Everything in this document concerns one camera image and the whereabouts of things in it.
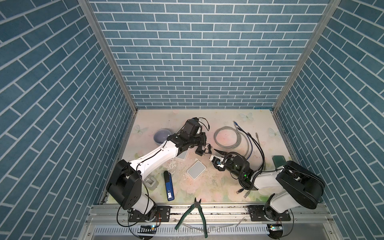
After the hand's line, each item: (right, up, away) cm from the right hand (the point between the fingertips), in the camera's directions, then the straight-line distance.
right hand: (213, 150), depth 84 cm
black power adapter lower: (-8, -2, +10) cm, 13 cm away
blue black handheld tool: (-24, -19, -5) cm, 31 cm away
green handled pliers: (-10, -26, -8) cm, 29 cm away
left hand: (-3, +8, -2) cm, 8 cm away
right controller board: (+30, -38, -11) cm, 49 cm away
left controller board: (-34, -37, -12) cm, 51 cm away
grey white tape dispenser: (-34, -17, -4) cm, 38 cm away
